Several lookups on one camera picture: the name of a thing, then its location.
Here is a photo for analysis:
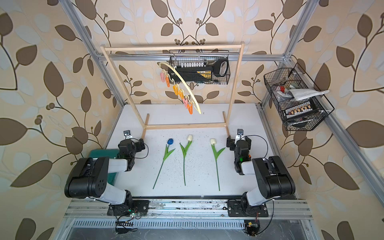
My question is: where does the white tulip flower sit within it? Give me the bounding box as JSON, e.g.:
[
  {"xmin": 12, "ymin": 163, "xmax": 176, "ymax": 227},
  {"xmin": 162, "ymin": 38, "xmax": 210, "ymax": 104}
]
[
  {"xmin": 210, "ymin": 138, "xmax": 226, "ymax": 191},
  {"xmin": 180, "ymin": 135, "xmax": 193, "ymax": 186}
]

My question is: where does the cream clothes hanger with clips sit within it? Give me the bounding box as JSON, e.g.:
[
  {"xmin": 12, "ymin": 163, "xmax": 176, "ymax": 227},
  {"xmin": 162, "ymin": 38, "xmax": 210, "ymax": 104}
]
[{"xmin": 158, "ymin": 62, "xmax": 202, "ymax": 115}]

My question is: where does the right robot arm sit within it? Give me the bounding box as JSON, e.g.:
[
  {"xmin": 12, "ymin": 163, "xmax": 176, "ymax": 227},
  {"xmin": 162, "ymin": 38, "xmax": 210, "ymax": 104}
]
[{"xmin": 227, "ymin": 135, "xmax": 296, "ymax": 209}]

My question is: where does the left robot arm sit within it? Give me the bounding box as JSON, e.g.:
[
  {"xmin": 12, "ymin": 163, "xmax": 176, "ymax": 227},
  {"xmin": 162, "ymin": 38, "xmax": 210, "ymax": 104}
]
[{"xmin": 64, "ymin": 139, "xmax": 148, "ymax": 209}]

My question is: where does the blue tulip flower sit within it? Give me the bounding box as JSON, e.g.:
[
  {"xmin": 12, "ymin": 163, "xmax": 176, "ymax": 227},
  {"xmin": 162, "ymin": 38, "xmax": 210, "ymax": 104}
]
[{"xmin": 153, "ymin": 139, "xmax": 175, "ymax": 189}]

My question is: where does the black yellow tool in basket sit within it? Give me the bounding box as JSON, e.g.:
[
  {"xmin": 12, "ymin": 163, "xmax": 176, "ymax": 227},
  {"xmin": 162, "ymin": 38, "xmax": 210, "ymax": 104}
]
[{"xmin": 172, "ymin": 58, "xmax": 231, "ymax": 85}]

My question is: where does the green plastic tool case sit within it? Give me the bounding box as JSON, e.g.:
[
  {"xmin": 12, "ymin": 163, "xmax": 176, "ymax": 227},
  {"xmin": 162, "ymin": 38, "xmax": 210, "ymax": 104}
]
[{"xmin": 88, "ymin": 148, "xmax": 121, "ymax": 186}]

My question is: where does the white paper in side basket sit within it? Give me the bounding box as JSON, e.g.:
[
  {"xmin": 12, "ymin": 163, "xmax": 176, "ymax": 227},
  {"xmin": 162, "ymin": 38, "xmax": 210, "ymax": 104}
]
[{"xmin": 288, "ymin": 89, "xmax": 330, "ymax": 101}]

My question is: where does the paint tube set box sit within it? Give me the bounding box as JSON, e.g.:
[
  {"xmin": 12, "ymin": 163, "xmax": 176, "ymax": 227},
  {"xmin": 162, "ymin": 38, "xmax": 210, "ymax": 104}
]
[{"xmin": 285, "ymin": 101, "xmax": 318, "ymax": 119}]

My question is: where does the back black wire basket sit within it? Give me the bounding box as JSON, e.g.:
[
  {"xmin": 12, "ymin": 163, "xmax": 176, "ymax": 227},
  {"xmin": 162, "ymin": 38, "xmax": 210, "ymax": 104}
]
[{"xmin": 169, "ymin": 50, "xmax": 231, "ymax": 85}]

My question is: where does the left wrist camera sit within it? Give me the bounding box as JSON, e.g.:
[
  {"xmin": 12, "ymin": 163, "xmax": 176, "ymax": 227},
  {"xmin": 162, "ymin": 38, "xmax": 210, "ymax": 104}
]
[{"xmin": 124, "ymin": 130, "xmax": 133, "ymax": 140}]

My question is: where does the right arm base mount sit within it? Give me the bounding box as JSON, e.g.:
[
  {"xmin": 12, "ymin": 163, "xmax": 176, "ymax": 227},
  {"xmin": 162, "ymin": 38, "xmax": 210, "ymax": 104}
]
[{"xmin": 227, "ymin": 199, "xmax": 269, "ymax": 218}]

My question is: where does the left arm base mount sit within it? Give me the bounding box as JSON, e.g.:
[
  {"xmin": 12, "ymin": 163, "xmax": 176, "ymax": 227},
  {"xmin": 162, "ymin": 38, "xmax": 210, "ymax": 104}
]
[{"xmin": 107, "ymin": 200, "xmax": 150, "ymax": 217}]

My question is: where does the wooden drying rack frame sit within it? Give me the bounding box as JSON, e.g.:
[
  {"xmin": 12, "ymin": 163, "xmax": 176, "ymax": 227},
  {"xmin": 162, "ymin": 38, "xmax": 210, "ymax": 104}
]
[{"xmin": 100, "ymin": 42, "xmax": 245, "ymax": 139}]

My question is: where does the side black wire basket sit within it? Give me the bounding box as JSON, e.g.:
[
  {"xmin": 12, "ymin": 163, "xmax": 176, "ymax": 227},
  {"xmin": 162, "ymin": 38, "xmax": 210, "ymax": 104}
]
[{"xmin": 264, "ymin": 63, "xmax": 335, "ymax": 132}]

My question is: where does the aluminium rail at front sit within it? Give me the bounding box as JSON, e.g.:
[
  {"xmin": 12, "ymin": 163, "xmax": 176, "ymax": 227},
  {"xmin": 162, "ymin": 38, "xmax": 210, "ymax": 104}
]
[{"xmin": 63, "ymin": 197, "xmax": 313, "ymax": 220}]

